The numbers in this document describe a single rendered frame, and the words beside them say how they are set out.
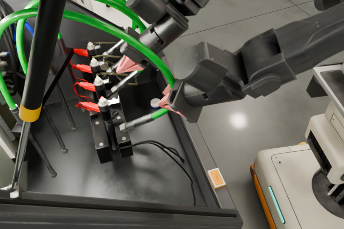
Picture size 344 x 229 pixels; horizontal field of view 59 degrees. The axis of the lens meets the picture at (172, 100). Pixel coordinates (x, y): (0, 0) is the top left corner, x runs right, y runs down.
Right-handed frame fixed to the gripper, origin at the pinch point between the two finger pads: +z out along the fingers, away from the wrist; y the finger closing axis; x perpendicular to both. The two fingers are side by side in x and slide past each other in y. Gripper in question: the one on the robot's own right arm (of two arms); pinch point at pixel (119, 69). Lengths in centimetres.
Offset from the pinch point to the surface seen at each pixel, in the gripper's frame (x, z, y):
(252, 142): -57, 36, -134
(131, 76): -8.1, 6.2, -8.2
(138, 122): 11.2, 1.4, -7.6
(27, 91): 34.1, -18.9, 22.0
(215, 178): 16.7, 0.5, -33.6
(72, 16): 9.8, -11.7, 18.0
